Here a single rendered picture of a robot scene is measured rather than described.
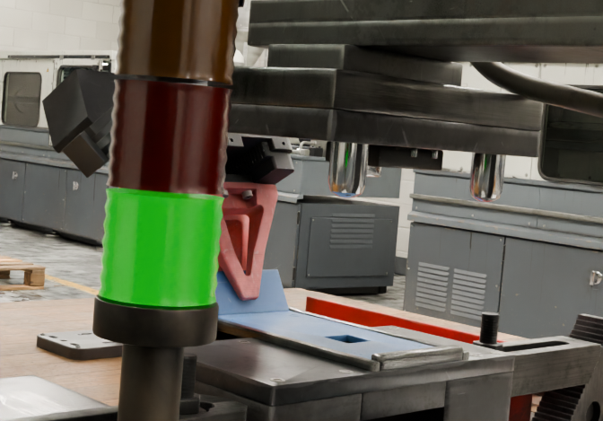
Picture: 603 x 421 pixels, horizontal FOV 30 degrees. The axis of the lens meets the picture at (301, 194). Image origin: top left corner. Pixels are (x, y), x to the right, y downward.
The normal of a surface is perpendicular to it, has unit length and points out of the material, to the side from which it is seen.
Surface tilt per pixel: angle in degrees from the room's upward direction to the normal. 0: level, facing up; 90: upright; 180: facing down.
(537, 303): 90
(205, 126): 104
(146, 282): 76
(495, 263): 90
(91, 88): 60
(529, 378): 90
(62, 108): 91
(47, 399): 0
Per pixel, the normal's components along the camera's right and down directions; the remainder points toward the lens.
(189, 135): 0.43, -0.16
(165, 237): 0.15, 0.31
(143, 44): -0.47, 0.25
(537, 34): -0.72, -0.02
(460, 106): 0.69, 0.10
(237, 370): 0.08, -1.00
